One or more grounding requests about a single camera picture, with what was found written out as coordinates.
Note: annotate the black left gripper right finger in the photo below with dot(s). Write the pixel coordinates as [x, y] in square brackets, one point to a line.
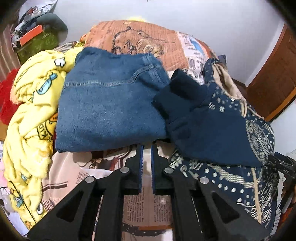
[201, 211]

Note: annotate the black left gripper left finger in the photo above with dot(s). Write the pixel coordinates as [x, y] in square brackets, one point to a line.
[93, 210]

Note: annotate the navy patterned sweater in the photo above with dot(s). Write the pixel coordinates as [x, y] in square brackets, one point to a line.
[218, 135]

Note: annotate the right hand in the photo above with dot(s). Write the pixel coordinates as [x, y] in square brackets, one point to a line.
[286, 186]

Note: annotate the newspaper print bed sheet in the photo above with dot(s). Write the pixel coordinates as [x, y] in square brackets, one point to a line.
[146, 217]

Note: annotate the wooden wardrobe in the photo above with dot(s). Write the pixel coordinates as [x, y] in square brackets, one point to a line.
[273, 88]

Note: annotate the folded blue jeans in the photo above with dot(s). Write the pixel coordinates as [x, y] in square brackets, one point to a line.
[106, 102]

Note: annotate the red fluffy garment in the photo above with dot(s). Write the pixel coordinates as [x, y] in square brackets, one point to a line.
[8, 108]

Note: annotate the yellow cartoon fleece blanket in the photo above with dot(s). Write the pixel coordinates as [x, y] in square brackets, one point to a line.
[28, 146]

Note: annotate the orange flat box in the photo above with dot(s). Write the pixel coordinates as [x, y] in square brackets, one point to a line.
[31, 34]

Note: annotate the grey pillow cushion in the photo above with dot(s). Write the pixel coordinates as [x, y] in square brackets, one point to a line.
[54, 22]

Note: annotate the yellow plush toy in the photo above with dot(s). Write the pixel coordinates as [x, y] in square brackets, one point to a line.
[137, 18]

